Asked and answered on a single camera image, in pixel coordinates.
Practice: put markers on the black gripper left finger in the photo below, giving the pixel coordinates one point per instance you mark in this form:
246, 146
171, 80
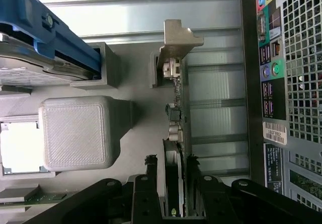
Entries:
141, 198

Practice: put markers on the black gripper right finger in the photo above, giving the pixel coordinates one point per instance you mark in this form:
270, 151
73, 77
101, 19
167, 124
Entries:
216, 201

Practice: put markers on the grey 3D-printed parts rack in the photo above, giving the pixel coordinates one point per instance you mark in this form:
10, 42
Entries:
83, 131

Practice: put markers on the green RAM stick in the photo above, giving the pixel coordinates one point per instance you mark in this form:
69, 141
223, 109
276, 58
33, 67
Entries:
32, 196

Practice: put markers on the silver CPU chip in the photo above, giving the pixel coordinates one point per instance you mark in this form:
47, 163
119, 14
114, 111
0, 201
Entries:
20, 147

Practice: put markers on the desktop computer rear panel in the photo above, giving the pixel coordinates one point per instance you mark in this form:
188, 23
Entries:
286, 88

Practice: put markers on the hard disk in blue caddy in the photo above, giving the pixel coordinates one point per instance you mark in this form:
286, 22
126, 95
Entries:
37, 45

